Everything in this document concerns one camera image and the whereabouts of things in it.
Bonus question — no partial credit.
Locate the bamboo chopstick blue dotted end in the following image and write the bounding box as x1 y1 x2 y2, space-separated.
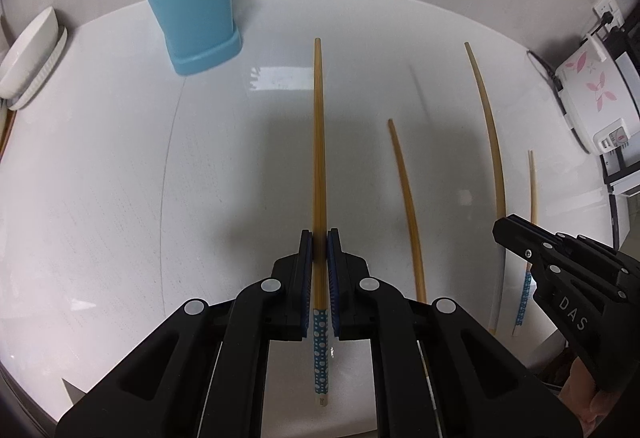
311 38 330 408
511 150 538 337

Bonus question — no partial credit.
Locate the person's right hand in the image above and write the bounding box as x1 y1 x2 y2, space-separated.
559 358 625 437

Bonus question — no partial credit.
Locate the white floral rice cooker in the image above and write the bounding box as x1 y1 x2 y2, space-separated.
555 31 639 154

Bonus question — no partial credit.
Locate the round wooden board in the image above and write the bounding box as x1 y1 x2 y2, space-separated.
0 111 16 159

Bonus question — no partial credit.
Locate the white ribbed plate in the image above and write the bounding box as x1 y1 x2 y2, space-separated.
8 26 68 112

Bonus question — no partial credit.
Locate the white ceramic bowl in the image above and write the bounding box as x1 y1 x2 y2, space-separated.
0 6 58 100

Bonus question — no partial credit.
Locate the black power cable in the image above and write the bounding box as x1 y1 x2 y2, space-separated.
526 48 569 116

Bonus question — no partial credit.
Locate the wall socket with plug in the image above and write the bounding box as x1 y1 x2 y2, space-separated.
592 0 624 31

